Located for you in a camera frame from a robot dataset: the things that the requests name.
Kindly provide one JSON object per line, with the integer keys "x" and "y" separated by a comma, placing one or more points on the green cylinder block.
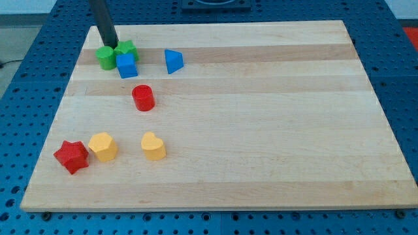
{"x": 106, "y": 58}

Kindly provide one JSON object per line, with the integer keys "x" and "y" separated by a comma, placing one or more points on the blue cube block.
{"x": 126, "y": 65}

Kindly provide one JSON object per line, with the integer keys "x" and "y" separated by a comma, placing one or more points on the yellow heart block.
{"x": 153, "y": 147}

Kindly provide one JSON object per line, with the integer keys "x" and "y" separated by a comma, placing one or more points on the blue triangular prism block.
{"x": 174, "y": 60}

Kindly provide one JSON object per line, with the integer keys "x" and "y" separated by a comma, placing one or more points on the light wooden board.
{"x": 263, "y": 116}

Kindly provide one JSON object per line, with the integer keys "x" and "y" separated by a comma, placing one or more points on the red cylinder block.
{"x": 143, "y": 98}

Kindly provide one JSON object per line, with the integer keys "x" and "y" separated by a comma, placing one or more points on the green star block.
{"x": 126, "y": 47}

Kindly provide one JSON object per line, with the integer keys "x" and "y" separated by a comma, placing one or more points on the yellow hexagon block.
{"x": 103, "y": 147}

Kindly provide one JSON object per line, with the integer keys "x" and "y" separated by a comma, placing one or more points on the red star block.
{"x": 73, "y": 156}

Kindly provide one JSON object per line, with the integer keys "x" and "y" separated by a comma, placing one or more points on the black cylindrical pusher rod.
{"x": 105, "y": 25}

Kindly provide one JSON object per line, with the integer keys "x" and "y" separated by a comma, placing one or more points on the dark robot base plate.
{"x": 194, "y": 5}

